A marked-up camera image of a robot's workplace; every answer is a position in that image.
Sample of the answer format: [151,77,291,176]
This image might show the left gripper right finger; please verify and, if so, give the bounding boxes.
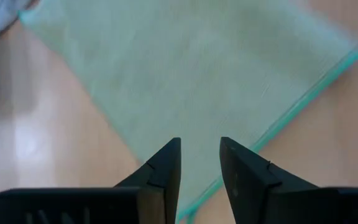
[219,136,319,224]

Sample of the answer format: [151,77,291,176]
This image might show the pale green microfiber towel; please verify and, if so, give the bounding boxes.
[17,0,358,223]

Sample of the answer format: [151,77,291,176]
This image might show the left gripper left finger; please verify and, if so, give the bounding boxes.
[113,138,182,224]

